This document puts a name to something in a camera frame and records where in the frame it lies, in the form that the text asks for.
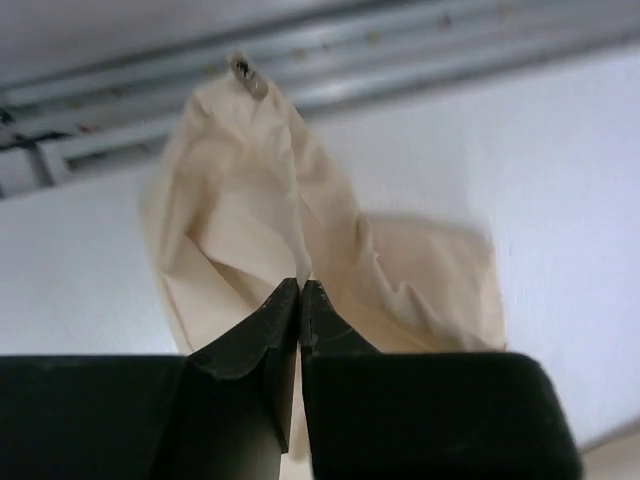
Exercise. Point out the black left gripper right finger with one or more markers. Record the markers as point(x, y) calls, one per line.
point(332, 352)

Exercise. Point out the beige trousers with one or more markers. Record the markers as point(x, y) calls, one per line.
point(246, 196)

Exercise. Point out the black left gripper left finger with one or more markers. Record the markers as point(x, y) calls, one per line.
point(241, 394)

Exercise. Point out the aluminium frame rail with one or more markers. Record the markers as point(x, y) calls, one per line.
point(322, 59)

